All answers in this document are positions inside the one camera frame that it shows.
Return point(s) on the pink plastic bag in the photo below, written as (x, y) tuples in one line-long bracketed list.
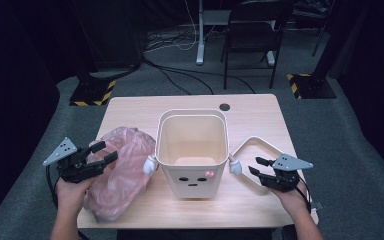
[(120, 180)]

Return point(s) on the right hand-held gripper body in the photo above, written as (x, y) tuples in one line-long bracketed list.
[(283, 180)]

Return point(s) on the person's dark clothing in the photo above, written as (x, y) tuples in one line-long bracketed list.
[(193, 234)]

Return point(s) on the black stand with striped base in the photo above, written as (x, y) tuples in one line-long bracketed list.
[(310, 86), (88, 90)]

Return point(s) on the white desk frame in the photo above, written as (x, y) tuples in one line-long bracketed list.
[(200, 40)]

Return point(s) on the dark round table grommet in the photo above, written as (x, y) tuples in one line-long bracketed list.
[(224, 107)]

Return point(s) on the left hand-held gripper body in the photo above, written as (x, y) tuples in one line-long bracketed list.
[(75, 168)]

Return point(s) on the black chair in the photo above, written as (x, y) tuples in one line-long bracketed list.
[(251, 36)]

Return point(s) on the person's left hand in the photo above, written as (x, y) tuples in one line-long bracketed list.
[(70, 196)]

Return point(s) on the cream trash bin with face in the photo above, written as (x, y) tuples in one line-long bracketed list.
[(193, 185)]

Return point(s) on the person's right hand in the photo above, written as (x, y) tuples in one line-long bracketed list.
[(293, 201)]

